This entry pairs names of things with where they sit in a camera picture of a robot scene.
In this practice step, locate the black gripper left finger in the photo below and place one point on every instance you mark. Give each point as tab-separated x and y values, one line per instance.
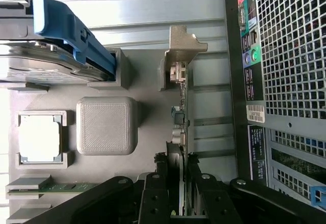
152	198

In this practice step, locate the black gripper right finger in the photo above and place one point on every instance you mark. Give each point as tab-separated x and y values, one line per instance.
216	201

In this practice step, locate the black text label sticker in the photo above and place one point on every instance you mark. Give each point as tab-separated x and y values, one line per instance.
257	155

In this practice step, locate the grey printed parts rack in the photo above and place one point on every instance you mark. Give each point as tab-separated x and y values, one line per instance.
150	122

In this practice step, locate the grey square printed block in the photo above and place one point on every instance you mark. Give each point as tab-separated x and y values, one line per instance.
107	126

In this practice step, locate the green RAM stick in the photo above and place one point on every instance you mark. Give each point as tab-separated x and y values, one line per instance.
66	187

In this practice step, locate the white barcode sticker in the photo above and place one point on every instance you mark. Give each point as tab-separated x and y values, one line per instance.
256	113

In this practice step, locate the blue plastic case latch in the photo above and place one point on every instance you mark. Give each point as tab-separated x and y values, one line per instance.
318	196

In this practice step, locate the CPU chip silver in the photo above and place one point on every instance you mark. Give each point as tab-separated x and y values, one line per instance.
39	138

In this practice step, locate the coloured port panel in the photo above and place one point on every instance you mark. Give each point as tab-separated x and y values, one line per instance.
249	43

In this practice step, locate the black perforated PC case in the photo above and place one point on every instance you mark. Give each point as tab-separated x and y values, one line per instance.
293	56

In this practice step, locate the hard disk with blue carrier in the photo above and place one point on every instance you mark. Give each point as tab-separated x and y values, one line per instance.
58	38

